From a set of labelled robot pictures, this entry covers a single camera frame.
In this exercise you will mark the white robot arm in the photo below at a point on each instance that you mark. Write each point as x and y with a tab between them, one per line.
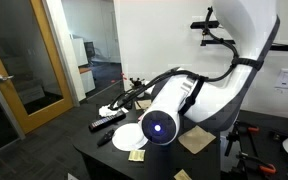
214	103

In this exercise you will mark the brown napkin beside cup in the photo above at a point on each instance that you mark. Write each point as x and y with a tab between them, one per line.
196	139

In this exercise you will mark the white vase with flowers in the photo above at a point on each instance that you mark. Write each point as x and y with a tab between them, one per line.
136	84

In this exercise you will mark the crumpled white tissue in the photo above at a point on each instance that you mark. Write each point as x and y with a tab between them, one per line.
105	111

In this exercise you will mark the white paper plate near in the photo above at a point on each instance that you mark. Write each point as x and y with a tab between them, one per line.
129	137

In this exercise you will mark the small black remote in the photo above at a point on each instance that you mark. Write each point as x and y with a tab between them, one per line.
106	138

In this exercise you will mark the large black remote control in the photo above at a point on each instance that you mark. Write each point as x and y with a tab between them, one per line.
106	121

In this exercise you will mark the yellow sugar packet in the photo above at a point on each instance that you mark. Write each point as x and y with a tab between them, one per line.
137	155

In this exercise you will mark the brown napkin at edge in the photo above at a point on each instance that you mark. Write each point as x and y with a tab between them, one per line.
182	175

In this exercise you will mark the wooden glass door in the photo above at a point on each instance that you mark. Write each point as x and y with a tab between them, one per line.
32	78

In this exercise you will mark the black side table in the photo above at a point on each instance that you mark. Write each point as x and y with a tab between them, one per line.
266	145

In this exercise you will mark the orange handled clamp upper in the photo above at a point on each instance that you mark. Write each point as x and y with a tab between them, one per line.
239	128

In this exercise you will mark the orange handled clamp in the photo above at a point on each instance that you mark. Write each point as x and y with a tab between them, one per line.
239	128
265	168

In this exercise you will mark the orange handled clamp lower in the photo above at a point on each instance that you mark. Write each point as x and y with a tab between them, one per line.
265	168

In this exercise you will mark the white wall switch plate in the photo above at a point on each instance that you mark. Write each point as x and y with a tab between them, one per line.
282	80

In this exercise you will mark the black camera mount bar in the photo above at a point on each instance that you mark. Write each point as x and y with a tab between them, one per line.
215	24

